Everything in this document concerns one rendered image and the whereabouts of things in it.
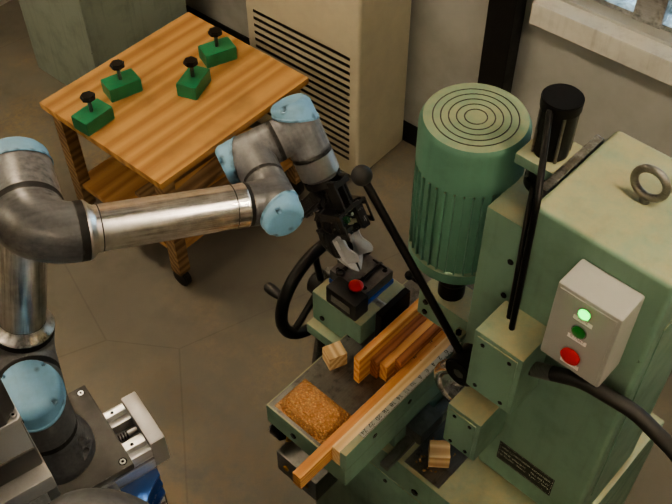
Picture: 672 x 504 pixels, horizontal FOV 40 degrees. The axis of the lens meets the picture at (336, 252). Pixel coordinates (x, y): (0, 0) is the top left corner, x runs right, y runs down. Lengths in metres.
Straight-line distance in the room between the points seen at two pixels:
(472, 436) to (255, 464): 1.25
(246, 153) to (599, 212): 0.62
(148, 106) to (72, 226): 1.62
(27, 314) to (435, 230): 0.74
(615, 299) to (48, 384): 1.00
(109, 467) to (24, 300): 0.39
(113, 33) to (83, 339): 1.24
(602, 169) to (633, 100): 1.60
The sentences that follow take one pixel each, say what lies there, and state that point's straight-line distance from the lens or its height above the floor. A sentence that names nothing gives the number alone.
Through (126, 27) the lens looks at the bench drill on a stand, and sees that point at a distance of 3.79.
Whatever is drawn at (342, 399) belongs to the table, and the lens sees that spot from 1.84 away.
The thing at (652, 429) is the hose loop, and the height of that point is 1.28.
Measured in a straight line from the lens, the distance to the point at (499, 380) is 1.49.
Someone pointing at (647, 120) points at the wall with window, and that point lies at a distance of 3.01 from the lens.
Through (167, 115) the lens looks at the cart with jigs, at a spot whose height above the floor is 0.53.
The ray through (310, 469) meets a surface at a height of 0.94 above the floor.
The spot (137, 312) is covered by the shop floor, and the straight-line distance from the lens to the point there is 3.16.
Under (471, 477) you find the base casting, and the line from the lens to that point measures 1.88.
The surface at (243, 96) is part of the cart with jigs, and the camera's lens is 3.05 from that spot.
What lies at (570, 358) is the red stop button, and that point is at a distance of 1.36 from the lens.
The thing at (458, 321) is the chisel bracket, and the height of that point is 1.06.
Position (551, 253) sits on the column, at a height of 1.45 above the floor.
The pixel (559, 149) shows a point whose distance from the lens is 1.38.
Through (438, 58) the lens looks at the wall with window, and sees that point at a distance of 3.34.
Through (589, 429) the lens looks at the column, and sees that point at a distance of 1.59.
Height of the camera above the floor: 2.46
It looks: 49 degrees down
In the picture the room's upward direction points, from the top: straight up
